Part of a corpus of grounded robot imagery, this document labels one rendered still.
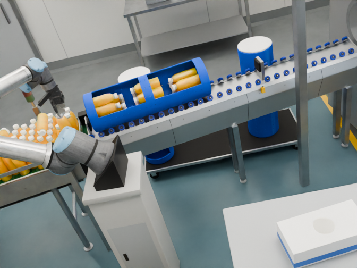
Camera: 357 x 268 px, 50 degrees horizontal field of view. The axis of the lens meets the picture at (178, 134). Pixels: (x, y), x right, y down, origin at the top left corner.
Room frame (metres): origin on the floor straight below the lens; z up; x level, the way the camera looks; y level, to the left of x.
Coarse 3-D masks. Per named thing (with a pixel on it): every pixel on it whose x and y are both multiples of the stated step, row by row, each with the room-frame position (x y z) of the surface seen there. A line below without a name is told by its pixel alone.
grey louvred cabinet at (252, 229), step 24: (312, 192) 0.87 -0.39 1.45; (336, 192) 0.84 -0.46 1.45; (240, 216) 0.85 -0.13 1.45; (264, 216) 0.82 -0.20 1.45; (288, 216) 0.80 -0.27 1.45; (240, 240) 0.76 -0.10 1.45; (264, 240) 0.74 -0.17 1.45; (240, 264) 0.68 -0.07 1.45; (264, 264) 0.66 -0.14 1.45; (288, 264) 0.63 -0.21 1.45; (312, 264) 0.61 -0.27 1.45; (336, 264) 0.59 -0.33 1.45
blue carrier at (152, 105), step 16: (176, 64) 2.52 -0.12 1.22; (192, 64) 2.59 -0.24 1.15; (128, 80) 2.48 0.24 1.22; (144, 80) 2.39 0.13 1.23; (160, 80) 2.58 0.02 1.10; (208, 80) 2.33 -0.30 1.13; (96, 96) 2.53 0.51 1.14; (128, 96) 2.55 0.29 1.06; (144, 96) 2.31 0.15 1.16; (176, 96) 2.31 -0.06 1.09; (192, 96) 2.33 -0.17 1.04; (96, 112) 2.27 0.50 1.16; (128, 112) 2.28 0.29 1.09; (144, 112) 2.30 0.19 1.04; (96, 128) 2.26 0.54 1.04
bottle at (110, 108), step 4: (108, 104) 2.35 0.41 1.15; (112, 104) 2.35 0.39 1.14; (116, 104) 2.35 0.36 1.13; (96, 108) 2.34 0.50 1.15; (100, 108) 2.33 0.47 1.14; (104, 108) 2.33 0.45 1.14; (108, 108) 2.32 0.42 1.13; (112, 108) 2.32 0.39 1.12; (116, 108) 2.34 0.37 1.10; (100, 112) 2.31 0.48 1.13; (104, 112) 2.32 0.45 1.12; (108, 112) 2.32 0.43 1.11; (112, 112) 2.33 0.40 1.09; (100, 116) 2.32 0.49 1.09
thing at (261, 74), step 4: (256, 60) 2.52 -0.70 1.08; (260, 60) 2.49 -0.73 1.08; (256, 64) 2.51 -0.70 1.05; (260, 64) 2.47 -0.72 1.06; (256, 68) 2.52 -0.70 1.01; (260, 68) 2.46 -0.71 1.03; (264, 68) 2.46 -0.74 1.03; (260, 72) 2.48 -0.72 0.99; (264, 72) 2.46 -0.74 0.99; (260, 76) 2.49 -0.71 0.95; (264, 76) 2.46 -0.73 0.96
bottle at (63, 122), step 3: (63, 117) 2.21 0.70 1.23; (57, 120) 2.20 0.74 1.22; (60, 120) 2.19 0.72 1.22; (63, 120) 2.19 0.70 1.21; (66, 120) 2.21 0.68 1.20; (60, 123) 2.19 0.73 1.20; (63, 123) 2.19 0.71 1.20; (66, 123) 2.19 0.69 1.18; (69, 123) 2.21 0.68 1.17; (60, 126) 2.19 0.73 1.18; (63, 126) 2.18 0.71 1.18; (69, 126) 2.20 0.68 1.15
